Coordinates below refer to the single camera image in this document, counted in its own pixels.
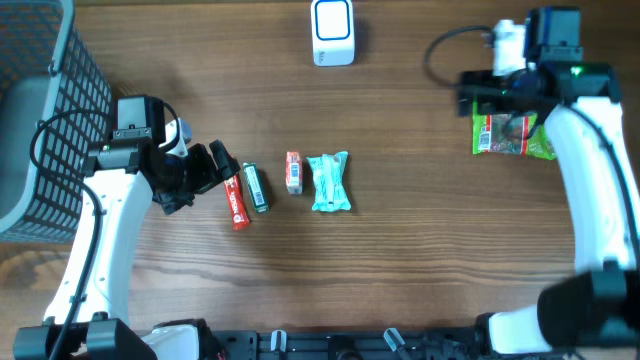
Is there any small orange white box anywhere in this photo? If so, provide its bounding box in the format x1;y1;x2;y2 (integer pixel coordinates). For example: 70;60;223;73
285;151;303;195

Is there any white barcode scanner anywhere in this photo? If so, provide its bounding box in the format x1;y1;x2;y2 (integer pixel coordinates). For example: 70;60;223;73
310;0;355;67

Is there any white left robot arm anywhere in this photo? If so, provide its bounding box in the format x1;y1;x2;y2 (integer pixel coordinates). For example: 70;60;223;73
13;141;240;359

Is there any red candy bar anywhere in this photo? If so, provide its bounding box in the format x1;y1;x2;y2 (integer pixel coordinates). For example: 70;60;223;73
224;175;250;231

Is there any dark green gum pack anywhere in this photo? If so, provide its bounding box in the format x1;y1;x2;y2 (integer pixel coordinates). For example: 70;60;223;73
243;163;269;213

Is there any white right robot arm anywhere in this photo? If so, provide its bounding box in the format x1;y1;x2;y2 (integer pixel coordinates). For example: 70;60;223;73
454;61;639;355

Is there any green snack bag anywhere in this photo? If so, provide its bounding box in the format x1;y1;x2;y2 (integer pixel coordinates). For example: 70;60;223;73
472;102;556;160

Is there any teal tissue pack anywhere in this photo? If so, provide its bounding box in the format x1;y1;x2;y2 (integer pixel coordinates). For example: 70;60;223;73
307;151;351;212

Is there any dark grey mesh basket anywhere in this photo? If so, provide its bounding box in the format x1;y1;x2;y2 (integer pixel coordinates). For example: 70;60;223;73
1;0;113;243

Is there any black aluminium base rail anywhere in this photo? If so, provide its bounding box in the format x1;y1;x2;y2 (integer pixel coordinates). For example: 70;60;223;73
119;327;491;360

